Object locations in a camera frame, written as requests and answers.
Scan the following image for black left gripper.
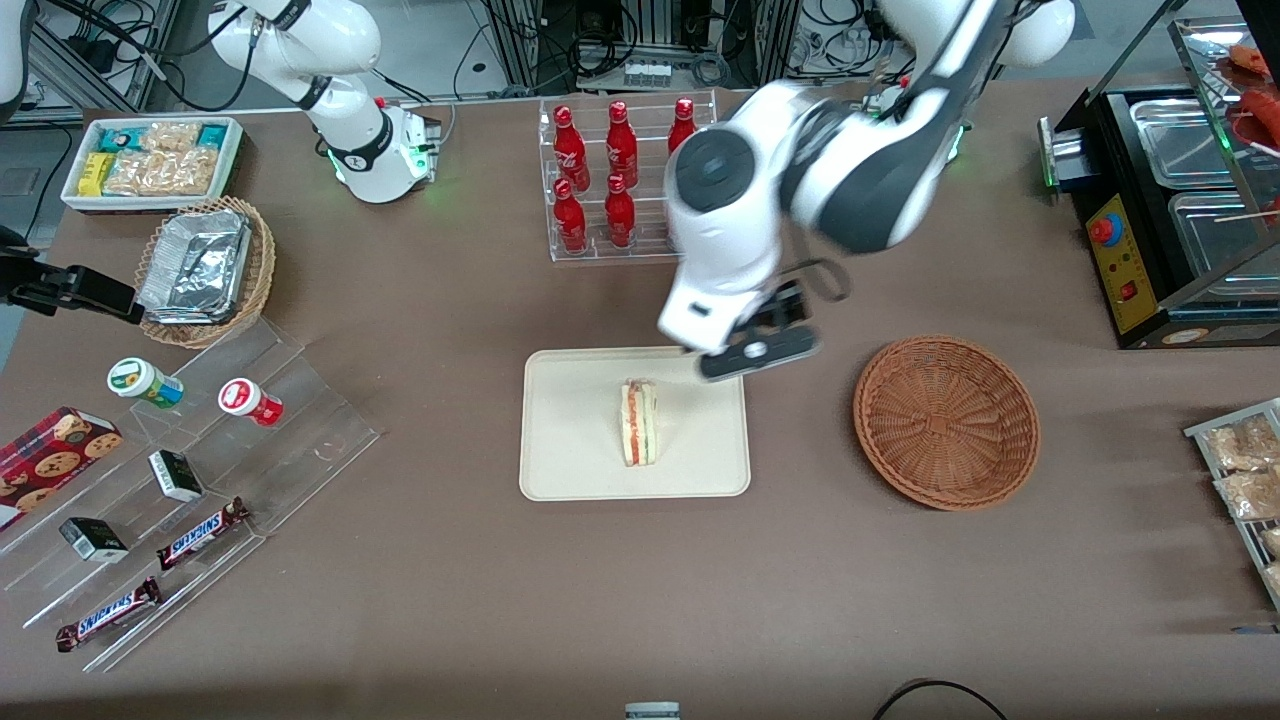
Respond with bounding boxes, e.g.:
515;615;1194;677
734;281;814;342

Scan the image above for yellow snack pack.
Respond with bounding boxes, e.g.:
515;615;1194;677
77;151;117;198

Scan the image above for round brown wicker basket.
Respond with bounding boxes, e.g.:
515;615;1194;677
852;334;1042;512

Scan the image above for small black box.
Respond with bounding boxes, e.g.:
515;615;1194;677
58;516;130;564
147;449;205;504

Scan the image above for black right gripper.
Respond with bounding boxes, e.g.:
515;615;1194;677
0;226;145;324

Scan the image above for tray of packaged snacks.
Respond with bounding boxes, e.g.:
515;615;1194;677
1184;397;1280;613

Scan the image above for black food warmer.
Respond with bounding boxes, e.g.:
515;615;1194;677
1038;0;1280;351

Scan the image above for clear acrylic step display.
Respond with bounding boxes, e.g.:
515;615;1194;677
0;318;383;674

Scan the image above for red plaid cookie box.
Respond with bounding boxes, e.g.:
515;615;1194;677
0;405;124;532

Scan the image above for red lidded cup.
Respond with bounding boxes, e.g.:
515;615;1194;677
217;377;284;428

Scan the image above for clear cracker pack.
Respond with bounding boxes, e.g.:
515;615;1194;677
104;147;220;197
140;121;202;154

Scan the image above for green lidded cup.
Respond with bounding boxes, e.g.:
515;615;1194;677
107;357;185;410

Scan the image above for steel warmer pan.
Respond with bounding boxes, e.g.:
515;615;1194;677
1167;189;1280;303
1128;97;1233;190

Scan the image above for black table cable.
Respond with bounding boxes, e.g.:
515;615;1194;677
871;678;1011;720

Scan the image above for white plastic snack bin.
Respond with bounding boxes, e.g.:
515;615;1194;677
60;116;247;214

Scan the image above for triangular sandwich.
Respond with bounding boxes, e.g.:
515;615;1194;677
619;377;660;469

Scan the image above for cream rectangular tray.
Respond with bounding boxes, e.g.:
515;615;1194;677
518;344;752;502

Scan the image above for stack of foil trays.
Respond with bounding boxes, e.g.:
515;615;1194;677
137;209;253;324

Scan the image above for light wicker basket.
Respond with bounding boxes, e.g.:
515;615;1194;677
134;196;277;350

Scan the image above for clear acrylic bottle rack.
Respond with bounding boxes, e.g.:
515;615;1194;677
537;89;720;264

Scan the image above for red sausages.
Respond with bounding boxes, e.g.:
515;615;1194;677
1228;42;1280;146

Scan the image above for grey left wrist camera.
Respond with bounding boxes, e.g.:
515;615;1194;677
697;329;822;384

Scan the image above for red cola bottle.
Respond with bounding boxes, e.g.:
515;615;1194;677
667;97;700;156
606;100;640;190
552;105;590;193
552;178;589;254
604;173;637;250

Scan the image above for snickers bar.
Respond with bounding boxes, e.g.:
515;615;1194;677
54;576;164;654
156;496;250;572

